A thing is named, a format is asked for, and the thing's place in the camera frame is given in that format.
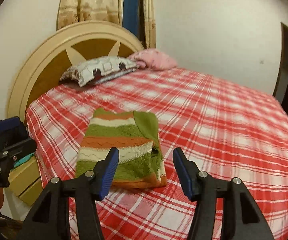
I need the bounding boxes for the cream bedside table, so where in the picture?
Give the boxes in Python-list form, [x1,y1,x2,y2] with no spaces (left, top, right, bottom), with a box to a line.
[8,156,43,206]

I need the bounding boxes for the cream wooden headboard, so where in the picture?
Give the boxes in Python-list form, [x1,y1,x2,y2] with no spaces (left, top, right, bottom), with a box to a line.
[6,21,144,122]

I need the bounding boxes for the white patterned pillow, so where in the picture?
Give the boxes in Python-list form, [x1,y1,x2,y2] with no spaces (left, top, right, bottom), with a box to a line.
[59,56,139,87]

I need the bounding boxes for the green striped knit sweater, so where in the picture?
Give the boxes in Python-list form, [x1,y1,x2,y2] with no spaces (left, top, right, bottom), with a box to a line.
[75,108,167,189]

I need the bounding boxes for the pink pillow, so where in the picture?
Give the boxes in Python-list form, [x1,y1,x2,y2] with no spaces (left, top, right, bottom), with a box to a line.
[127,49,177,71]

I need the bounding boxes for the red plaid bed sheet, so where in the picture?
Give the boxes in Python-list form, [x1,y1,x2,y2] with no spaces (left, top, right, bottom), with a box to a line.
[26,68,288,239]

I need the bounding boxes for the beige patterned curtain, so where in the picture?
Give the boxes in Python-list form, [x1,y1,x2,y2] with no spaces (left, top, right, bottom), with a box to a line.
[57,0,156,48]

